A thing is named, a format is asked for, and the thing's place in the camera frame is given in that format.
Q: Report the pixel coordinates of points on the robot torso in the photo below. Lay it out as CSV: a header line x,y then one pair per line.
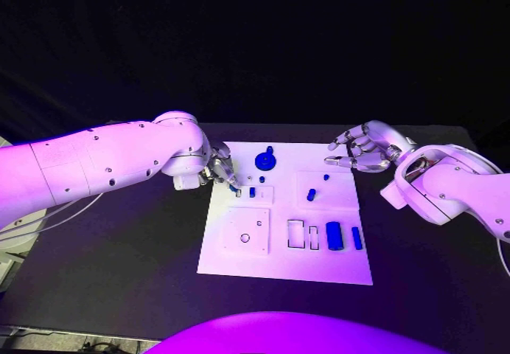
x,y
294,334

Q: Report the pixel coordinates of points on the white task board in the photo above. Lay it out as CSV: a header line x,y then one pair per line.
x,y
278,260

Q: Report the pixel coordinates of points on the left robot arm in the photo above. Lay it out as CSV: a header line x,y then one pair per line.
x,y
99,163

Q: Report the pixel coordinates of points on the blue gear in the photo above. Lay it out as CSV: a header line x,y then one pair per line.
x,y
265,159

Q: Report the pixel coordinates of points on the large blue cylinder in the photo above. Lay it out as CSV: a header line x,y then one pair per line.
x,y
334,235

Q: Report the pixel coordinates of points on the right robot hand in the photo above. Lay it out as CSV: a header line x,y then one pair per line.
x,y
367,149

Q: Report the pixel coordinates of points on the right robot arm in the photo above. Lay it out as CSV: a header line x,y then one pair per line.
x,y
445,182

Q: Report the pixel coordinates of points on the thin long blue cylinder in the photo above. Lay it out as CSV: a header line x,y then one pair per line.
x,y
356,238

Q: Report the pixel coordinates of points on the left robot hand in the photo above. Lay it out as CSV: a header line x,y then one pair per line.
x,y
220,169

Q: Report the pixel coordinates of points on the small blue block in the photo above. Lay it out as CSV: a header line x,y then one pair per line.
x,y
233,188

